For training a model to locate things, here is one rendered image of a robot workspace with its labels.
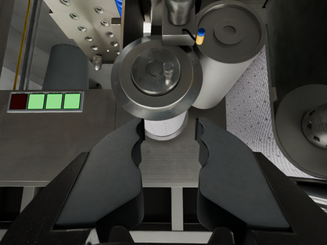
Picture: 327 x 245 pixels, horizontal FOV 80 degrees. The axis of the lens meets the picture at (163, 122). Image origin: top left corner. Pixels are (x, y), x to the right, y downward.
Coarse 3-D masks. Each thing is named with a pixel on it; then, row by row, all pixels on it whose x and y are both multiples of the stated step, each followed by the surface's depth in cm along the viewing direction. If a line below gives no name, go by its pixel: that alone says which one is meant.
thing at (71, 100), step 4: (68, 96) 65; (72, 96) 65; (76, 96) 65; (68, 100) 65; (72, 100) 65; (76, 100) 65; (64, 104) 65; (68, 104) 65; (72, 104) 64; (76, 104) 64
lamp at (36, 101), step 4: (32, 96) 65; (36, 96) 65; (40, 96) 65; (32, 100) 65; (36, 100) 65; (40, 100) 65; (28, 104) 65; (32, 104) 65; (36, 104) 65; (40, 104) 65; (28, 108) 65; (32, 108) 65; (36, 108) 65; (40, 108) 64
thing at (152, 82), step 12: (156, 48) 30; (144, 60) 30; (156, 60) 30; (168, 60) 30; (132, 72) 29; (144, 72) 29; (156, 72) 29; (180, 72) 29; (144, 84) 29; (156, 84) 29; (168, 84) 29
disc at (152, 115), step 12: (156, 36) 33; (132, 48) 33; (120, 60) 32; (192, 60) 32; (120, 84) 31; (192, 84) 31; (120, 96) 31; (192, 96) 30; (132, 108) 30; (144, 108) 30; (168, 108) 30; (180, 108) 30; (156, 120) 30
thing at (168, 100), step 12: (144, 48) 31; (168, 48) 31; (180, 48) 31; (132, 60) 31; (180, 60) 31; (120, 72) 31; (192, 72) 30; (132, 84) 30; (180, 84) 30; (132, 96) 30; (144, 96) 30; (156, 96) 30; (168, 96) 30; (180, 96) 29; (156, 108) 29
